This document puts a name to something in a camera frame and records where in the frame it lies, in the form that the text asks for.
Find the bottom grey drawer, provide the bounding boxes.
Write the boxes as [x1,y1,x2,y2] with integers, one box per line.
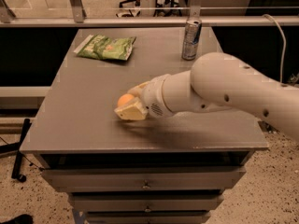
[87,212,210,224]

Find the green chip bag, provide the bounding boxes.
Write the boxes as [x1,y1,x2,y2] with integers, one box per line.
[74,35,136,61]

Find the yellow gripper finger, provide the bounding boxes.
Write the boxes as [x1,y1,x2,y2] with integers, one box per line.
[128,81,149,98]
[114,97,148,120]

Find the grey metal railing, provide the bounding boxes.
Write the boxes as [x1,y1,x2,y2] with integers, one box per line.
[0,0,299,28]

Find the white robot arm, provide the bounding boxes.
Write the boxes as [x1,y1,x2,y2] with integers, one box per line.
[114,52,299,140]

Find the white cable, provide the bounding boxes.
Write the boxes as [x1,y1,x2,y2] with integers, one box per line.
[262,13,288,84]

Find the black office chair base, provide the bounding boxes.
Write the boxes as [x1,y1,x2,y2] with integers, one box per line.
[116,0,182,18]

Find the orange fruit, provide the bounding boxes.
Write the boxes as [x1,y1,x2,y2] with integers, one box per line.
[117,93,135,106]

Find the black stand leg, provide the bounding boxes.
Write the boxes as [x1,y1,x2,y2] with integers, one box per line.
[10,118,32,183]

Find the top grey drawer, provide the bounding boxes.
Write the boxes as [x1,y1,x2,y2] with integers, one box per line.
[42,166,246,192]

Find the middle grey drawer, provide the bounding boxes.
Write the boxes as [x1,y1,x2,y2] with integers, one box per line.
[69,192,223,212]

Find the grey drawer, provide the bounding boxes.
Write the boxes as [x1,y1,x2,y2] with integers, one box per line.
[87,212,210,224]
[42,166,246,192]
[69,192,223,212]

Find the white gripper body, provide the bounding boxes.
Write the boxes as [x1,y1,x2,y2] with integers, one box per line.
[141,74,174,119]

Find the grey drawer cabinet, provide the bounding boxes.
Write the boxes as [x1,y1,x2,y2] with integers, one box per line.
[19,26,269,224]

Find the silver blue redbull can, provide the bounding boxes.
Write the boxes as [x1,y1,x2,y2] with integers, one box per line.
[181,17,202,61]

